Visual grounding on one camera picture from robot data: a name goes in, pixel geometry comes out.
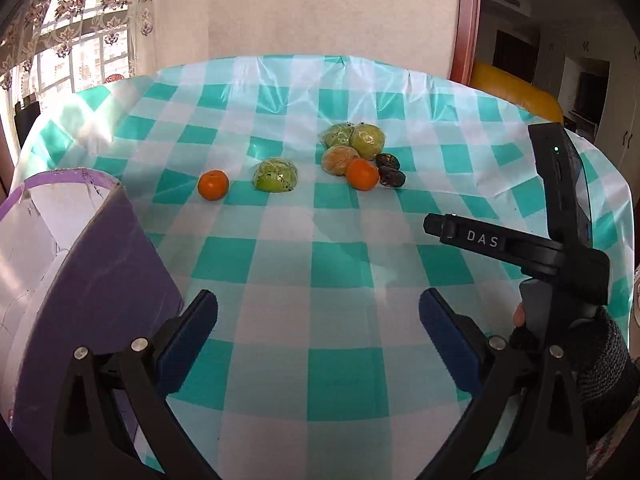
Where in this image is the floral lace curtain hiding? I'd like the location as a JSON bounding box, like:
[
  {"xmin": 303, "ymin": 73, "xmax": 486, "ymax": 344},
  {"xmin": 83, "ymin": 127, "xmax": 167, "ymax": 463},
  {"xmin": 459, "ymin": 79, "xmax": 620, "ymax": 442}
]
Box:
[{"xmin": 1, "ymin": 0, "xmax": 154, "ymax": 106}]

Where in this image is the red wooden door frame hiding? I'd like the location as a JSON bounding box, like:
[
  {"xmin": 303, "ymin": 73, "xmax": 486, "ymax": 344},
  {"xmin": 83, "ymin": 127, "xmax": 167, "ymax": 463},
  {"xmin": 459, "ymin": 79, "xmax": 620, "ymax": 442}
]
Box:
[{"xmin": 450, "ymin": 0, "xmax": 482, "ymax": 84}]

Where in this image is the teal white checkered tablecloth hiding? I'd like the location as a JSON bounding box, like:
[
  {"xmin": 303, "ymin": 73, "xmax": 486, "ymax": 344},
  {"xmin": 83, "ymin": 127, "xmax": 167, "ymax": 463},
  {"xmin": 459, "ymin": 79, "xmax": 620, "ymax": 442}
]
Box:
[{"xmin": 8, "ymin": 54, "xmax": 637, "ymax": 480}]

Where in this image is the purple cardboard box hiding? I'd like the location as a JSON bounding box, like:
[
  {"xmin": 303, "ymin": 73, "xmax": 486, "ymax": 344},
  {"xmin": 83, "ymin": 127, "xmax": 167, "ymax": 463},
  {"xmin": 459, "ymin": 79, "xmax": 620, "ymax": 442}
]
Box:
[{"xmin": 1, "ymin": 168, "xmax": 183, "ymax": 476}]

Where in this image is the orange fruit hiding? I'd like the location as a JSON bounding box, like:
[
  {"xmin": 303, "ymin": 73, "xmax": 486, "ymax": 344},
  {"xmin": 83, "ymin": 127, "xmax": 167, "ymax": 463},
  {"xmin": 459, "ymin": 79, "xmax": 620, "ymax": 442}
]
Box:
[{"xmin": 321, "ymin": 145, "xmax": 359, "ymax": 177}]

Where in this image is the green fruit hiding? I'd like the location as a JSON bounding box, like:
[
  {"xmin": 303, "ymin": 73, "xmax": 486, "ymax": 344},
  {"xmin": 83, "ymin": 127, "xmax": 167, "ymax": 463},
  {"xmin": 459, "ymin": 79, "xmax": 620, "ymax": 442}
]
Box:
[
  {"xmin": 253, "ymin": 157, "xmax": 298, "ymax": 193},
  {"xmin": 320, "ymin": 122, "xmax": 354, "ymax": 150}
]

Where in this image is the yellow-green pear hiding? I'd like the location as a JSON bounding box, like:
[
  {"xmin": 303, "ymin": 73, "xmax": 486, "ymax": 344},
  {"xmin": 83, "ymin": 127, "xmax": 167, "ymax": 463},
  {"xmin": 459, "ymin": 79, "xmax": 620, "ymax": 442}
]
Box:
[{"xmin": 349, "ymin": 122, "xmax": 386, "ymax": 160}]

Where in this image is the yellow sofa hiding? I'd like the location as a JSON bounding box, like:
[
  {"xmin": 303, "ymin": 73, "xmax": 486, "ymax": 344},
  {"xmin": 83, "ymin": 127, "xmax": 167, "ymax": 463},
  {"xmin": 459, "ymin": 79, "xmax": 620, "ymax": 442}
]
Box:
[{"xmin": 470, "ymin": 61, "xmax": 564, "ymax": 124}]

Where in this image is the black chair back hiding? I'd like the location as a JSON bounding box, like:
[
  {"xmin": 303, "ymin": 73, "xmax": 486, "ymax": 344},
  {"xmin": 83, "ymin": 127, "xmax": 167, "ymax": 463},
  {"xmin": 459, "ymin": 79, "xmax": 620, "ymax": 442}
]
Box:
[{"xmin": 14, "ymin": 101, "xmax": 40, "ymax": 148}]

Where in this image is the small orange tangerine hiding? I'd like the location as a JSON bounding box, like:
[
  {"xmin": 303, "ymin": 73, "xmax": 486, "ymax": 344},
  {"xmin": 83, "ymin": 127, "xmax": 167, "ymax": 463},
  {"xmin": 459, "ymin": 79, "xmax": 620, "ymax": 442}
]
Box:
[{"xmin": 198, "ymin": 169, "xmax": 230, "ymax": 202}]

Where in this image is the right hand in dark glove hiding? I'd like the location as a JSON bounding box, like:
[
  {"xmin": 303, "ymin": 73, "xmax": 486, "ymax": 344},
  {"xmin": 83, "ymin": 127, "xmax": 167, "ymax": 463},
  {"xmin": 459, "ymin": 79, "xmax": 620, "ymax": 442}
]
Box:
[{"xmin": 508, "ymin": 301, "xmax": 633, "ymax": 406}]

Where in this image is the dark brown round fruit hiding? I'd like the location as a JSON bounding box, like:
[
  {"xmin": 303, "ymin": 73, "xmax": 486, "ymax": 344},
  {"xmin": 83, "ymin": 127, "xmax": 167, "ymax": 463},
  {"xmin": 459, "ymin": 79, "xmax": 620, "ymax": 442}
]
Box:
[{"xmin": 375, "ymin": 153, "xmax": 400, "ymax": 170}]

